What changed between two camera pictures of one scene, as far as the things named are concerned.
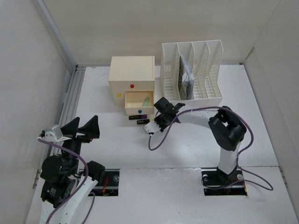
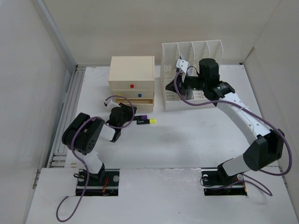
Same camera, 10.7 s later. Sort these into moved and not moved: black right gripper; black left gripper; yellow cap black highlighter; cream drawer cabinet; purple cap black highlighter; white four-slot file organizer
Moved: black left gripper; black right gripper
Not moved: yellow cap black highlighter; purple cap black highlighter; cream drawer cabinet; white four-slot file organizer
